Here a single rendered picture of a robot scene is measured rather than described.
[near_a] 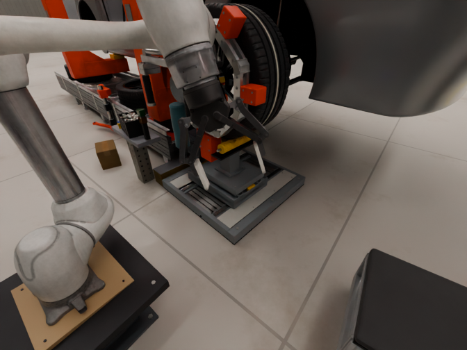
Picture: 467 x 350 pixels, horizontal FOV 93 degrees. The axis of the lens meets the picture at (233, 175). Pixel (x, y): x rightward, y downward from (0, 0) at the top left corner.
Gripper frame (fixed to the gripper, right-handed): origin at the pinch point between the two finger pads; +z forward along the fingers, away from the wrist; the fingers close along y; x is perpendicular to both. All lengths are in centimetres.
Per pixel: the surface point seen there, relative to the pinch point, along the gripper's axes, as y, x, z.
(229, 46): 7, 59, -31
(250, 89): 10, 53, -13
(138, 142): -68, 94, -3
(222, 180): -24, 88, 38
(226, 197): -23, 81, 48
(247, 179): -8, 90, 44
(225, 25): 8, 58, -39
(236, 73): 7, 57, -21
